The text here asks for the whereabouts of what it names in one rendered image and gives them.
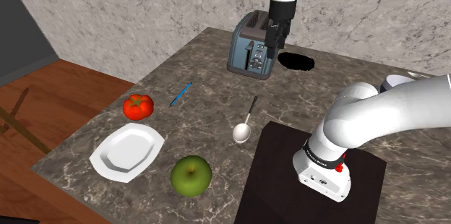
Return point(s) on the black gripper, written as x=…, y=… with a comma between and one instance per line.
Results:
x=282, y=10

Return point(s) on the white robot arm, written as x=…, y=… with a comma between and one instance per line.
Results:
x=366, y=117

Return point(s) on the blue-grey two-slot toaster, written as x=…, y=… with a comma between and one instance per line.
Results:
x=243, y=47

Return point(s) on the blue pen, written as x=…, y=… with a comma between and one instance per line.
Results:
x=180, y=94

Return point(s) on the silver cutlery piece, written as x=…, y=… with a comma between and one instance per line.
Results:
x=417, y=74

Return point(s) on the red tomato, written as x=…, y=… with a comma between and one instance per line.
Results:
x=138, y=107

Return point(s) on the green apple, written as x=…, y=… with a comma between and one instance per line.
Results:
x=191, y=176

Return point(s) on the white octagonal plate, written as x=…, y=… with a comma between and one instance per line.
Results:
x=126, y=152

